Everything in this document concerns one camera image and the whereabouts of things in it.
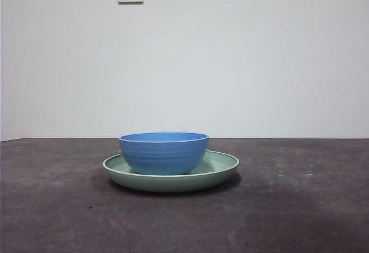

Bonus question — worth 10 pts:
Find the blue ribbed bowl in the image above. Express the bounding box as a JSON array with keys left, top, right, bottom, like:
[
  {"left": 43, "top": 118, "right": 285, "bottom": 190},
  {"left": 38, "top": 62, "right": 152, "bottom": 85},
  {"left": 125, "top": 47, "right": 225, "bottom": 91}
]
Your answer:
[{"left": 118, "top": 132, "right": 210, "bottom": 175}]

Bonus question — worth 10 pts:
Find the green round plate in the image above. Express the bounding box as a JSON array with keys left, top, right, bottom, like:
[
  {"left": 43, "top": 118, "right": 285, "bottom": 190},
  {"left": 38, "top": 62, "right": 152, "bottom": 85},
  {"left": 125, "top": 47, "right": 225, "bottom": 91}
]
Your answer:
[{"left": 101, "top": 149, "right": 240, "bottom": 193}]

